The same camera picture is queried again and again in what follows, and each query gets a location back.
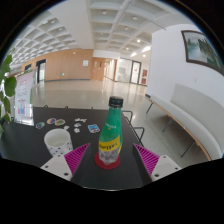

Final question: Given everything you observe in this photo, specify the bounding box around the round brown-rimmed sticker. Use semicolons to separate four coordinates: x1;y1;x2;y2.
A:
54;118;67;127

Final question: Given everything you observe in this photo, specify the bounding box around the long white bench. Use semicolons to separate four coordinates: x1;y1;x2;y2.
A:
144;83;224;162

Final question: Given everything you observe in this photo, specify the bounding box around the dark-framed landscape picture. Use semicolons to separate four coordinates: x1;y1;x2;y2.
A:
181;29;224;77

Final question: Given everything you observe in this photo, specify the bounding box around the blue square sticker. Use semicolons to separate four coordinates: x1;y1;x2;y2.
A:
87;123;101;134

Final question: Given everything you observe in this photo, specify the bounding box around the large leafy green plant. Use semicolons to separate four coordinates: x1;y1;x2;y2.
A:
0;49;18;138

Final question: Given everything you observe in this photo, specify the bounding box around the group of ceiling lights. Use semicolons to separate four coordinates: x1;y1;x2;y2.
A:
49;9;151;58

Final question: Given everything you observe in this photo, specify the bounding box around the green plastic drink bottle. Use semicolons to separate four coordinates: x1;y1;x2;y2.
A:
98;95;124;166

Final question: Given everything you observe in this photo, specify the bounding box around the clear acrylic sign stand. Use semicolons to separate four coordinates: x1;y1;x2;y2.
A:
13;69;37;127

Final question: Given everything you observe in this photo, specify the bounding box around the flat round red coaster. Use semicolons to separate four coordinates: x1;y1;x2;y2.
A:
94;151;122;170

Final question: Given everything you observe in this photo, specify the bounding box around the row of black metal chairs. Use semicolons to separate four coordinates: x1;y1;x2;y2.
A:
122;110;147;148

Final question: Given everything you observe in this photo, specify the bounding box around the white dotted mug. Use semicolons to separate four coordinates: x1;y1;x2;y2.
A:
43;128;74;158

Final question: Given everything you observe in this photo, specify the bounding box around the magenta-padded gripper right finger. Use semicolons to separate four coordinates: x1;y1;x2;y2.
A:
132;143;183;186

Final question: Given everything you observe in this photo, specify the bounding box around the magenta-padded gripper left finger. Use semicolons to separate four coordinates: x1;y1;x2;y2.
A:
40;142;93;183

